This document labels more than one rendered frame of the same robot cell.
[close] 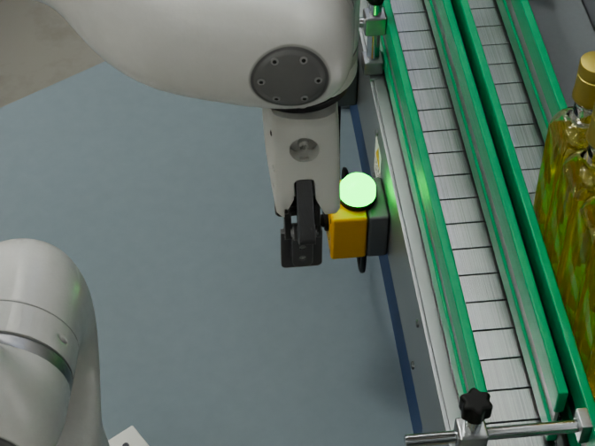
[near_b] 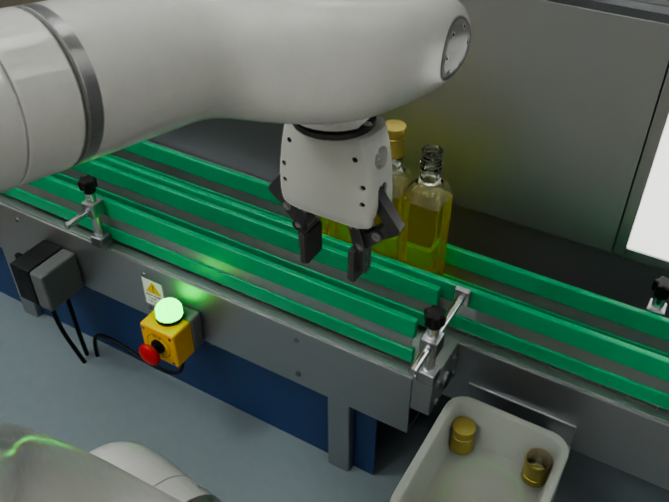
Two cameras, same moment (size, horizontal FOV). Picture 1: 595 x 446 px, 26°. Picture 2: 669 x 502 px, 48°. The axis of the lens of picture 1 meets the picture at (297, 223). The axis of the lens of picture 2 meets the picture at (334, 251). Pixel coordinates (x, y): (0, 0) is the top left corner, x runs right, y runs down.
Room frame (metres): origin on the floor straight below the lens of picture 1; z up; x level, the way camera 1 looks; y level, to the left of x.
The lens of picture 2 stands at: (0.35, 0.47, 1.83)
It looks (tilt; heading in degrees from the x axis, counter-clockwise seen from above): 39 degrees down; 306
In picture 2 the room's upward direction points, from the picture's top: straight up
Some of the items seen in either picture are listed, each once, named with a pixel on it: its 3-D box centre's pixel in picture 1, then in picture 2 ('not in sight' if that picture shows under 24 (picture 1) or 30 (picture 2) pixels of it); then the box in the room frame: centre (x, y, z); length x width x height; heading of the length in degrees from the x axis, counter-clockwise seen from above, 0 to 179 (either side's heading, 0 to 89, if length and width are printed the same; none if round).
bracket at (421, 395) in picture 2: not in sight; (436, 375); (0.66, -0.20, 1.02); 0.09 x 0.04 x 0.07; 96
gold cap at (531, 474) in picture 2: not in sight; (536, 468); (0.49, -0.18, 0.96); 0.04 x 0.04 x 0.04
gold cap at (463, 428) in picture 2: not in sight; (462, 435); (0.59, -0.17, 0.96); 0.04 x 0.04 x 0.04
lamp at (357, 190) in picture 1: (357, 189); (168, 310); (1.08, -0.07, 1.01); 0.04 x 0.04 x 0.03
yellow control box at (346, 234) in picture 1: (353, 219); (171, 334); (1.07, -0.07, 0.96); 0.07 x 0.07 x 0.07; 6
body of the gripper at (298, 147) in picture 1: (297, 121); (334, 159); (0.70, 0.00, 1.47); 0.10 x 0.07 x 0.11; 6
